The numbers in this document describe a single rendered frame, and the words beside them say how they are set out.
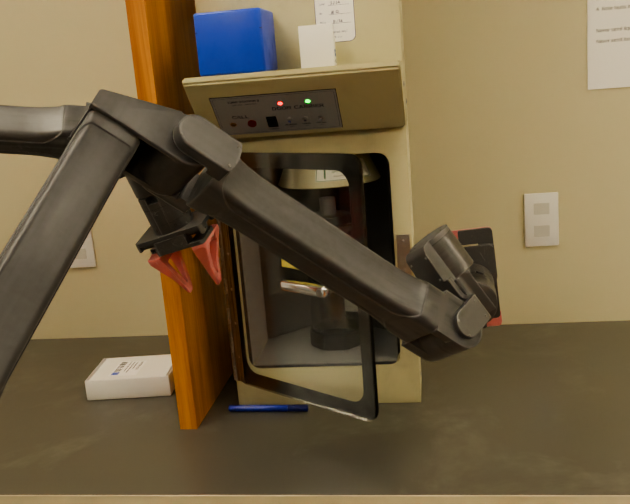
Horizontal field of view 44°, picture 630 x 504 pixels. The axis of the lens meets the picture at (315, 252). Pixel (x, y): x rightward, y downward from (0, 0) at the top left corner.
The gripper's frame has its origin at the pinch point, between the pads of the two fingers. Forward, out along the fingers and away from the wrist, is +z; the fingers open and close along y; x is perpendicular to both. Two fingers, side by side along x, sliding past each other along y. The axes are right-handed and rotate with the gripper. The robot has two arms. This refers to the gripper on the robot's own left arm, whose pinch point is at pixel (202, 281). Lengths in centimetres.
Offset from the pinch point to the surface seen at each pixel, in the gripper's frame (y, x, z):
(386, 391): -12.9, -17.3, 36.3
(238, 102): -8.7, -19.6, -18.2
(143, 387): 31.0, -19.8, 25.1
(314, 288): -13.5, -3.4, 7.3
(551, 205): -47, -65, 33
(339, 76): -24.7, -18.4, -16.9
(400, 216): -24.6, -24.2, 8.8
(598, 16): -66, -74, 0
